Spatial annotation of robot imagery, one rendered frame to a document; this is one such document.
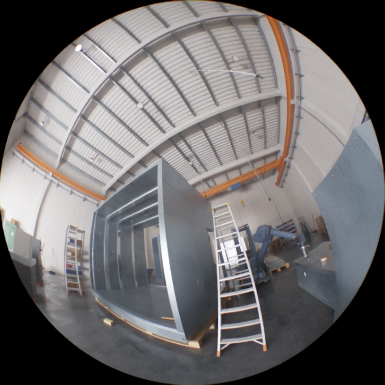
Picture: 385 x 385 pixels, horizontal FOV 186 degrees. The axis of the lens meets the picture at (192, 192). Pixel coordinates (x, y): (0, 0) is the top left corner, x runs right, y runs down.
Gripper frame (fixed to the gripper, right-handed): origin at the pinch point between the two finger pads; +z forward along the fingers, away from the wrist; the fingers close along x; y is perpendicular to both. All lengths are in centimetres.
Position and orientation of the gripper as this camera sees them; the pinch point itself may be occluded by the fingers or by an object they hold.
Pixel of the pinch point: (305, 255)
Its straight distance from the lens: 258.0
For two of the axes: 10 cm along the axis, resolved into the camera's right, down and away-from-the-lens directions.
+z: 1.7, 8.4, -5.2
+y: -6.1, 5.1, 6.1
